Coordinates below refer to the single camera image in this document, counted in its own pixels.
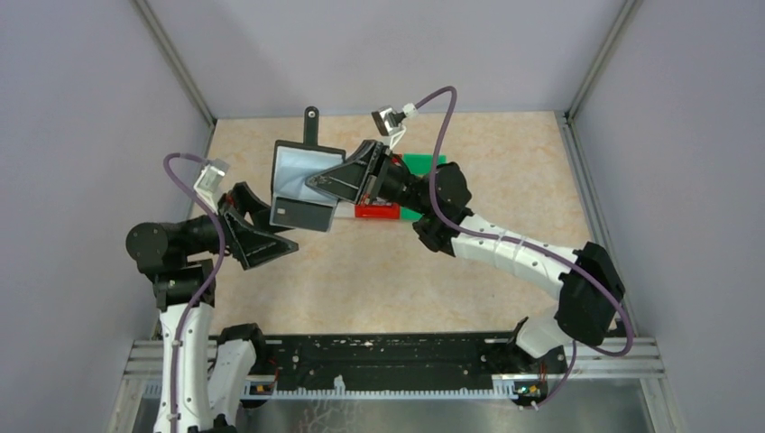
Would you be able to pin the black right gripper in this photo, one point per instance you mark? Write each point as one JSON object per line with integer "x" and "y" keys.
{"x": 376, "y": 177}

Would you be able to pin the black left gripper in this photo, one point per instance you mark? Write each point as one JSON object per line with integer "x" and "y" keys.
{"x": 228, "y": 233}

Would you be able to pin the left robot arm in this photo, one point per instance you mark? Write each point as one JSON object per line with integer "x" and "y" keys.
{"x": 202, "y": 377}

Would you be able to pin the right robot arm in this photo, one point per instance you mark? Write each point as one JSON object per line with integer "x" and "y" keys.
{"x": 583, "y": 281}

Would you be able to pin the red plastic bin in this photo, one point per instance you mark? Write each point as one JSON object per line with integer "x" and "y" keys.
{"x": 383, "y": 211}

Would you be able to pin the green plastic bin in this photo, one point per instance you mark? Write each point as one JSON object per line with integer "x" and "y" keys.
{"x": 418, "y": 164}

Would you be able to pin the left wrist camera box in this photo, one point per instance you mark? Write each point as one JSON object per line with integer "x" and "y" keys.
{"x": 207, "y": 185}

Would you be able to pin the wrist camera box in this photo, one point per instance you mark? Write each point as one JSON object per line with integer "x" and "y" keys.
{"x": 390, "y": 122}
{"x": 207, "y": 185}

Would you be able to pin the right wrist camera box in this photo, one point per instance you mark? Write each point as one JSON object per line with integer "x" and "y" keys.
{"x": 390, "y": 122}

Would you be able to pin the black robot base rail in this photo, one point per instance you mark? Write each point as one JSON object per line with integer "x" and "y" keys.
{"x": 381, "y": 366}

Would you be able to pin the grey aluminium frame rail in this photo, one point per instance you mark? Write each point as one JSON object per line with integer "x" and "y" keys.
{"x": 577, "y": 125}

